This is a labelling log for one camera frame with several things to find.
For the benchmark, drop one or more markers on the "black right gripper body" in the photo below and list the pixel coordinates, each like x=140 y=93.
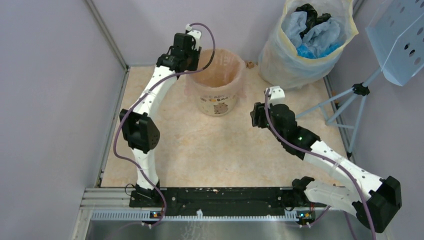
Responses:
x=260 y=118

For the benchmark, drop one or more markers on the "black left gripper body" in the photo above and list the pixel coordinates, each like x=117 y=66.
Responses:
x=193 y=58

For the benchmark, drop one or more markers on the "cream capybara trash bin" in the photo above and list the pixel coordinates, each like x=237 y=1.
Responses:
x=215 y=106

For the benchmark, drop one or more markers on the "pink plastic trash bag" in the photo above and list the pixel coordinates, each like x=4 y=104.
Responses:
x=225 y=75

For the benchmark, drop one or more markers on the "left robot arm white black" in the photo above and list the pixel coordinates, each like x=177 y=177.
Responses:
x=137 y=123

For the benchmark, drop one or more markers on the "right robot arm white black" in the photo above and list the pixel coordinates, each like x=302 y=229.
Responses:
x=372 y=199

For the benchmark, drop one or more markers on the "large translucent bag of bags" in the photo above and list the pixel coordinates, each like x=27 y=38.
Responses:
x=279 y=63

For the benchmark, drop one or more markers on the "small wooden blocks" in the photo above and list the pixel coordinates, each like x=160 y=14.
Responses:
x=250 y=64

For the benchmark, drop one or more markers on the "blue plastic bag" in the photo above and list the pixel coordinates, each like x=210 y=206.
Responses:
x=308 y=52

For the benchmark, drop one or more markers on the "light blue tripod stand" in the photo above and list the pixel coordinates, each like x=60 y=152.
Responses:
x=341 y=102

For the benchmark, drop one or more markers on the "black plastic bag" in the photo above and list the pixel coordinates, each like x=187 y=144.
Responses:
x=312 y=18

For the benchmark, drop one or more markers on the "perforated light blue panel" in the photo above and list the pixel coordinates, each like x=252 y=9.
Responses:
x=396 y=35

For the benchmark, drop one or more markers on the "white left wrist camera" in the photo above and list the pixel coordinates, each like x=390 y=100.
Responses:
x=195 y=34

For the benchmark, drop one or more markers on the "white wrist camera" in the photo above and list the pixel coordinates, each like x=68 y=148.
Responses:
x=274 y=95
x=195 y=34

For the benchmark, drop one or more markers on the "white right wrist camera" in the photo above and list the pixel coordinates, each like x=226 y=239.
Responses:
x=274 y=95

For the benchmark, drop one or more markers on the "white toothed cable rail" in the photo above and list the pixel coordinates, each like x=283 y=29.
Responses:
x=148 y=216

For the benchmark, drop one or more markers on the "aluminium corner frame post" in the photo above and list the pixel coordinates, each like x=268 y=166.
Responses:
x=104 y=30

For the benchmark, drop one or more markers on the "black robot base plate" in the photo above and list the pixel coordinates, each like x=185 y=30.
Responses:
x=224 y=201

